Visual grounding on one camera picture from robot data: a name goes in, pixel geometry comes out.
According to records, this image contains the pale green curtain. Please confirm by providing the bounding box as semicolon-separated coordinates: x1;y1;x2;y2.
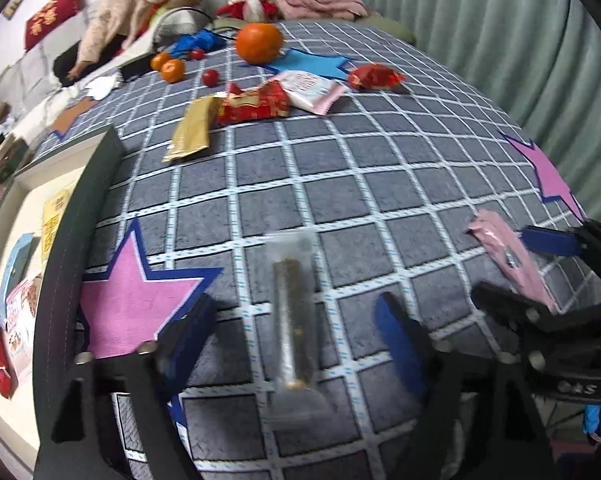
335;0;601;221

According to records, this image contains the white tray with packets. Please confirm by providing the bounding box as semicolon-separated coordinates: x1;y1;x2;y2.
0;125;126;461

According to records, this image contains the light blue snack packet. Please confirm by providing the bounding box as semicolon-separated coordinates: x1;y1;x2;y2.
0;232;38;318

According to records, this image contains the black cable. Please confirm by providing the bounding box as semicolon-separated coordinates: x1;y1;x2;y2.
153;6;217;52

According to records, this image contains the white paper sheet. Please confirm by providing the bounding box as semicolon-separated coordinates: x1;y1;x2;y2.
83;74;124;101

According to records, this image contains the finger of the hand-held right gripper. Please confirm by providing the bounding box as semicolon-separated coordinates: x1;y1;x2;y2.
471;281;601;333
521;219;601;286

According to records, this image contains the red and gold snack packet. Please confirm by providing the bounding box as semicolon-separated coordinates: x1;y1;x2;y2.
215;80;291;126

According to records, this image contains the red and white plush toy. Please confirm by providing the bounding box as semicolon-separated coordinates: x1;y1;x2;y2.
215;0;280;20

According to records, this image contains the white and red snack packet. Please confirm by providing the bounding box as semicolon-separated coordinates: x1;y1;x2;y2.
3;275;44;386

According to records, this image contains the black flat box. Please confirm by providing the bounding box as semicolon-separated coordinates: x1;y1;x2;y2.
118;50;158;81

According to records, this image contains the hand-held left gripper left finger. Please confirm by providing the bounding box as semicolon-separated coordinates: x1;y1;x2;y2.
33;292;218;480

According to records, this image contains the red crinkled snack packet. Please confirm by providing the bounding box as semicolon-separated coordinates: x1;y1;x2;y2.
347;62;408;92

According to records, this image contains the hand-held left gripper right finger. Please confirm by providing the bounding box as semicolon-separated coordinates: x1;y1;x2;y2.
374;292;556;480

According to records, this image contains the clear packet with brown bar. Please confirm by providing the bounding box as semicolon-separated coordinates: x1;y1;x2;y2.
263;230;321;391

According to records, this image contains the blue plastic bag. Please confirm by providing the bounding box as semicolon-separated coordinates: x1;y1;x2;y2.
170;30;226;60

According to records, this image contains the grey grid printed blanket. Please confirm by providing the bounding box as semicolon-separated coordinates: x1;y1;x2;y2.
30;20;601;480

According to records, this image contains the white and pink snack packet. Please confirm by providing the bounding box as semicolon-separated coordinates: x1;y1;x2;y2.
270;70;351;115

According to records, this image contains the yellow snack packet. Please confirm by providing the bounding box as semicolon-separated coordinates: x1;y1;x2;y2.
40;187;74;263

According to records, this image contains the large orange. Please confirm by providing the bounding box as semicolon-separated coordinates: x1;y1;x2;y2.
235;22;284;65

